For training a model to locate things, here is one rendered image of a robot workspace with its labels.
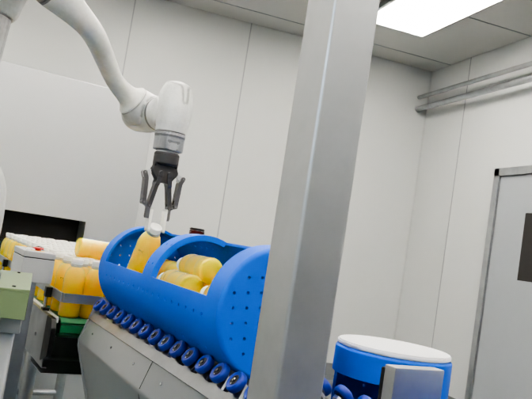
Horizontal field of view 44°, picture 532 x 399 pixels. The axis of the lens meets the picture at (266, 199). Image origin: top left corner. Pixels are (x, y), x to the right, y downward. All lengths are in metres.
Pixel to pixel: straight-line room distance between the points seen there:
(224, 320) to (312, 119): 0.70
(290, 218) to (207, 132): 5.79
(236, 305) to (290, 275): 0.65
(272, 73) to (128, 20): 1.49
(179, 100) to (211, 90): 4.61
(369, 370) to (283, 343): 0.89
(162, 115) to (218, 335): 0.81
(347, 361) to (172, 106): 0.87
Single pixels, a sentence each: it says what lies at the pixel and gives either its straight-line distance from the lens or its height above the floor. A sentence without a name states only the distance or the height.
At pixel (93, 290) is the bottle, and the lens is 2.30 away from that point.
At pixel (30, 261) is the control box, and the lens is 2.26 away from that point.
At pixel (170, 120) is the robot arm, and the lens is 1.94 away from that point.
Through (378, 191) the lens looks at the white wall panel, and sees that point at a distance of 7.12.
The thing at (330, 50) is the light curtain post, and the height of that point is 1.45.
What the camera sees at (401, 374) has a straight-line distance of 1.04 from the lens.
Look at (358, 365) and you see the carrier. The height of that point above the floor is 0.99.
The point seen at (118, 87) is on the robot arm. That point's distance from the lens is 2.04.
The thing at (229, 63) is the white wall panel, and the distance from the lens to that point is 6.66.
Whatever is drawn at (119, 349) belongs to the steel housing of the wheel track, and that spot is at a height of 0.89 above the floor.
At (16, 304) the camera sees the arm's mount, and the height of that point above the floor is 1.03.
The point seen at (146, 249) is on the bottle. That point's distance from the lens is 1.97.
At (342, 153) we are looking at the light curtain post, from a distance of 0.73.
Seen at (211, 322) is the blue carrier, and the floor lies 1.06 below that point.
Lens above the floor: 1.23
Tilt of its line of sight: 4 degrees up
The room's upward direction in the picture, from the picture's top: 9 degrees clockwise
